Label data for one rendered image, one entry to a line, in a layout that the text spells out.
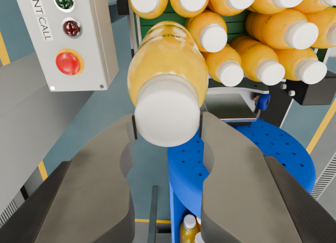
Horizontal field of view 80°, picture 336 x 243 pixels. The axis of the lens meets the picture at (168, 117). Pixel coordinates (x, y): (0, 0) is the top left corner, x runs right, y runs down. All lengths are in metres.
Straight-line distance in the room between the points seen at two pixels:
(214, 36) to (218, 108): 0.20
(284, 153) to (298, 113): 1.49
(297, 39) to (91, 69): 0.33
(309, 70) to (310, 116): 1.61
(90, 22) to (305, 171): 0.43
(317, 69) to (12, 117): 0.85
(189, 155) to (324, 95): 0.34
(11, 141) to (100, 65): 0.58
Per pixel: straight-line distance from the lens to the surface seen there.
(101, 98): 1.67
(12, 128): 0.87
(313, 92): 0.56
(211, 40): 0.34
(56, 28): 0.36
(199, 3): 0.33
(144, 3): 0.33
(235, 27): 0.55
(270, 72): 0.39
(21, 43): 1.76
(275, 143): 0.49
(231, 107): 0.50
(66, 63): 0.36
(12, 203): 2.54
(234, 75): 0.37
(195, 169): 0.39
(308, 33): 0.40
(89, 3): 0.34
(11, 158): 0.89
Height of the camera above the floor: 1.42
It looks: 58 degrees down
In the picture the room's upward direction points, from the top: 179 degrees counter-clockwise
